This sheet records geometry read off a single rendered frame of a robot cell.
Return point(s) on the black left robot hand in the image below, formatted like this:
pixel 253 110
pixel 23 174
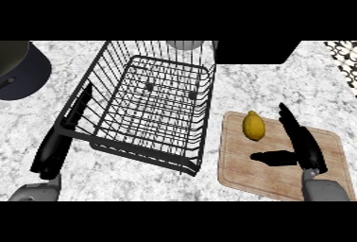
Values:
pixel 51 151

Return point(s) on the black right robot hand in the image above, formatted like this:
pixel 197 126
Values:
pixel 301 145

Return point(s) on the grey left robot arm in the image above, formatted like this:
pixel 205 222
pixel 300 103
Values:
pixel 37 191

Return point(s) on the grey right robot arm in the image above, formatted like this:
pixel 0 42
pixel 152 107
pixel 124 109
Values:
pixel 323 187

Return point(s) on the yellow lemon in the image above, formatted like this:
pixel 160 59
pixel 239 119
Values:
pixel 254 126

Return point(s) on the pale wooden cutting board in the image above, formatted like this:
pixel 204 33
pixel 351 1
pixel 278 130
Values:
pixel 260 170

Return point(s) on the dark round pot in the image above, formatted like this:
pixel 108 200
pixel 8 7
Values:
pixel 18 69

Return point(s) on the black white patterned object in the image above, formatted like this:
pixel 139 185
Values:
pixel 344 60

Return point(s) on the black box appliance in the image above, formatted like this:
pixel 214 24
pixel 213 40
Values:
pixel 256 52

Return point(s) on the grey round object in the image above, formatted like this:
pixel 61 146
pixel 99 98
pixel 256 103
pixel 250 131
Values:
pixel 185 45

